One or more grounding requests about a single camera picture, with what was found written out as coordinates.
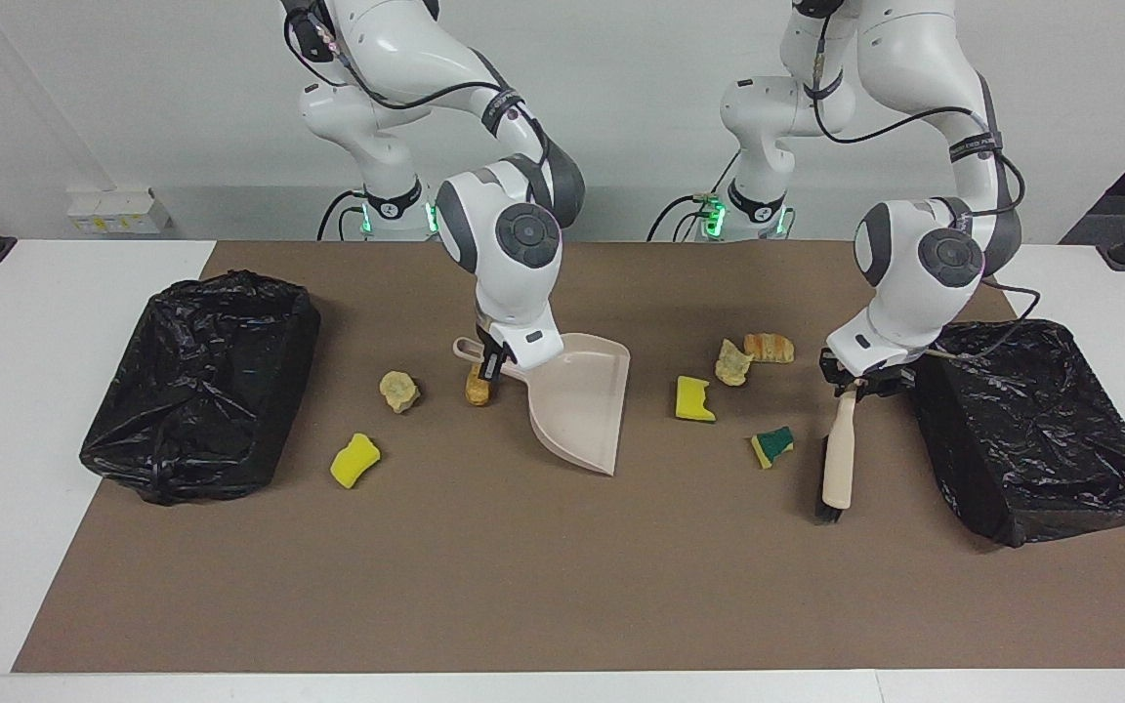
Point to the brown peanut shaped bread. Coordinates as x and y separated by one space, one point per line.
478 393

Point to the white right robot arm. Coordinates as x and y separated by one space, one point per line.
514 264

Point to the notched yellow sponge piece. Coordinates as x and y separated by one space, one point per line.
691 398

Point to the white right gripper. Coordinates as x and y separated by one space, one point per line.
535 349

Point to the cream foam chunk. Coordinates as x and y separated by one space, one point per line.
399 391
733 363

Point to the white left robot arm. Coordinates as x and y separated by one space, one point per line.
924 283

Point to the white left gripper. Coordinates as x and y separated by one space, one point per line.
865 342

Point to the brown table mat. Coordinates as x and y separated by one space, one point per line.
523 566

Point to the beige plastic dustpan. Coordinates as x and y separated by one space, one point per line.
577 410

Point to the beige brush with black bristles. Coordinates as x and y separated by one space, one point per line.
838 459

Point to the orange striped bread piece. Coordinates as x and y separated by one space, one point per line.
770 348

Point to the green and yellow sponge piece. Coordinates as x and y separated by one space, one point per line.
772 447

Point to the white wall socket box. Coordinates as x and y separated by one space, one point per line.
113 210

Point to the wavy yellow sponge piece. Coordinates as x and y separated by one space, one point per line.
354 462

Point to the black bag lined bin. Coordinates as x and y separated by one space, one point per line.
1041 439
201 391

